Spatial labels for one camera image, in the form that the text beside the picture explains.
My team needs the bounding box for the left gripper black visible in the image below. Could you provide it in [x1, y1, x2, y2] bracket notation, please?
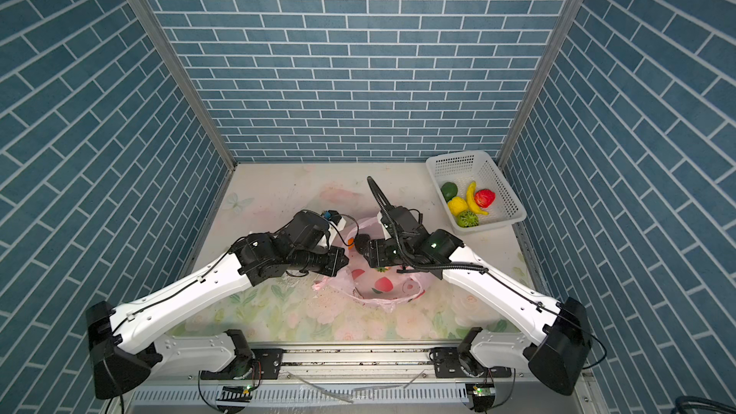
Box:
[287, 244, 354, 276]

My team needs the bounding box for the pink plastic fruit bag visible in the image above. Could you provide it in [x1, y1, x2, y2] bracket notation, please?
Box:
[312, 246, 439, 312]

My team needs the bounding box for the yellow lemon toy fruit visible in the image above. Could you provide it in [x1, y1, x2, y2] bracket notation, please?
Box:
[447, 197, 469, 217]

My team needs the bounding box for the light green bumpy toy fruit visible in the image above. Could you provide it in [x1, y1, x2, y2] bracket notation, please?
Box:
[455, 210, 480, 228]

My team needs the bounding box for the yellow banana toy fruit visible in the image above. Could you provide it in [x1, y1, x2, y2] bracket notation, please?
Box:
[466, 181, 489, 216]

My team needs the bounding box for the red strawberry toy fruit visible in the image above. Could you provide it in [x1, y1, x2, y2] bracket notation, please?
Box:
[473, 189, 496, 209]

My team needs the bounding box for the white plastic mesh basket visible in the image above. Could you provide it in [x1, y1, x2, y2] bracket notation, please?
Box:
[425, 151, 527, 234]

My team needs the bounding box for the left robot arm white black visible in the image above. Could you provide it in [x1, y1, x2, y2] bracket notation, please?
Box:
[85, 210, 348, 400]

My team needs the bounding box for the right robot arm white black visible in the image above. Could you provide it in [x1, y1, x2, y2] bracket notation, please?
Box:
[355, 206, 599, 396]

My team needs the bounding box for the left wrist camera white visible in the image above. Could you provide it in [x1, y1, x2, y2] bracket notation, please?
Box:
[322, 210, 346, 233]

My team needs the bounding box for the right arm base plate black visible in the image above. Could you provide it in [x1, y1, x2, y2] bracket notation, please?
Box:
[429, 347, 513, 380]

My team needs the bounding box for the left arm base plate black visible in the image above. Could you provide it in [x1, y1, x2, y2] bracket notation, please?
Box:
[199, 348, 285, 381]

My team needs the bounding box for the white slotted cable duct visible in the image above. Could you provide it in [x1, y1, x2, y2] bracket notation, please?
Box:
[132, 383, 469, 407]

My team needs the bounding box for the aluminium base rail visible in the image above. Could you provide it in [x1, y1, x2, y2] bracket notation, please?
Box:
[114, 340, 593, 386]

